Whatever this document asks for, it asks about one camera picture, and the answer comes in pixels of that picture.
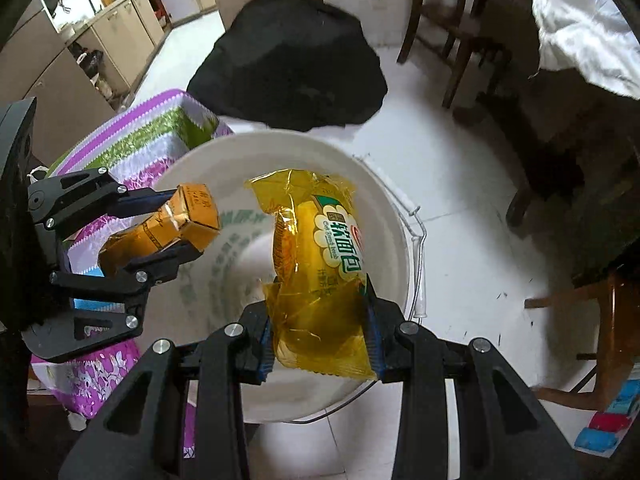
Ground white plastic bucket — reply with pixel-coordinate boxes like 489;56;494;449
145;130;428;426

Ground dark wooden table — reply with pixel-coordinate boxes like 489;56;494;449
445;0;640;286

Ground blue red patterned packet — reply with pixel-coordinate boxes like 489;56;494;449
574;390;638;453

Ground beige kitchen cabinets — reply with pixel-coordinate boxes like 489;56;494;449
52;0;218;111

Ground black plastic bag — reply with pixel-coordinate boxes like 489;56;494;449
69;42;105;81

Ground yellow bread wrapper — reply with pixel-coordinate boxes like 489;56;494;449
244;169;380;382

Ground striped floral tablecloth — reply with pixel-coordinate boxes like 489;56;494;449
30;89;236;461

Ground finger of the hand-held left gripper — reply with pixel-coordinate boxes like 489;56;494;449
27;167;181;241
22;240;203;363

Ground white cloth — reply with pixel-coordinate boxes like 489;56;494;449
531;0;640;100

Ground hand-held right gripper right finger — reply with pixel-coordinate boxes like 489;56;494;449
362;275;583;480

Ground gold carton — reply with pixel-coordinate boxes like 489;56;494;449
97;183;222;276

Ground beige fridge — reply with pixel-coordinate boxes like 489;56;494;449
0;22;118;166

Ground black cloth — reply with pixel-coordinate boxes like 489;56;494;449
186;0;389;133

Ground wooden chair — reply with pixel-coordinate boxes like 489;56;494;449
397;0;511;111
524;260;640;411

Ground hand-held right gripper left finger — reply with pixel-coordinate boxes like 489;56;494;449
59;302;275;480

